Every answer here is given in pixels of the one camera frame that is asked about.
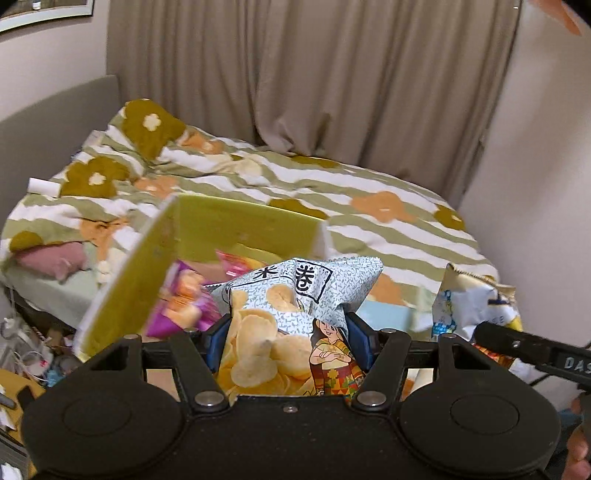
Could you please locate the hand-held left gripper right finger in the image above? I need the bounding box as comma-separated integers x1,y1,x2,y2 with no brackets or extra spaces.
345,312,494,413

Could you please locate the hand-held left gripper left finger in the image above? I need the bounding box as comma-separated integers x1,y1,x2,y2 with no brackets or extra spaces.
83,315,232,413

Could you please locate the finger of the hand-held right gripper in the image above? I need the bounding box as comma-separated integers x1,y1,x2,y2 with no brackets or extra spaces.
473,322,557,367

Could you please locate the purple snack packet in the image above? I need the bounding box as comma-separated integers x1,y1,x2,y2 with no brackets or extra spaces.
145,260,223,339

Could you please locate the white patterned rice cracker bag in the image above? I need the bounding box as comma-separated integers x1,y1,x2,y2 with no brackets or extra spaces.
210,257,385,398

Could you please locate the blue and white snack packet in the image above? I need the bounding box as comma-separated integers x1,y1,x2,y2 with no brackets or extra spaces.
431,263,523,343

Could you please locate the pink snack packet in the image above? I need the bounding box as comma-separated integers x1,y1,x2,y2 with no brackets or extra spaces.
215,249,260,288

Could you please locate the yellow-green cardboard box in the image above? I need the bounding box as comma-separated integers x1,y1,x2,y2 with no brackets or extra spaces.
74,194,334,366

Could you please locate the person's right hand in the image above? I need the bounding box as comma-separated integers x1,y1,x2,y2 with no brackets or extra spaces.
564,396,591,480

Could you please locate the striped flower blanket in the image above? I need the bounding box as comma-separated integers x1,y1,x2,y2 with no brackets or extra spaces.
0,98,502,324

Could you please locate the light green bed sheet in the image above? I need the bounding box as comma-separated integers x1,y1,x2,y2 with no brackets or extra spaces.
4,263,108,334

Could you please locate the pink plush toy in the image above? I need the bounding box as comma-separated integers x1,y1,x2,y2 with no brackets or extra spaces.
16,241,91,282

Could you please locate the floor clutter pile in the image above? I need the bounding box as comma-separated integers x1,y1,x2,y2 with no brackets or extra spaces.
0,314,85,480

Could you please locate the white paper roll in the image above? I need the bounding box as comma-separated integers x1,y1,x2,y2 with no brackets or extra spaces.
28,178,61,199

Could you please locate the beige curtain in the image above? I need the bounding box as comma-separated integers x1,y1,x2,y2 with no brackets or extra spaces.
106,0,523,210

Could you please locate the grey bed headboard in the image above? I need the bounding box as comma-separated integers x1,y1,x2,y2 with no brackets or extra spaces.
0,75,122,241

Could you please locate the orange cloth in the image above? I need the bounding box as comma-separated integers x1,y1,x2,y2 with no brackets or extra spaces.
529,0,584,36

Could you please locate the framed wall picture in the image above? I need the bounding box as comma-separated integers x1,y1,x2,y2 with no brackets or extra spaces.
0,0,96,33

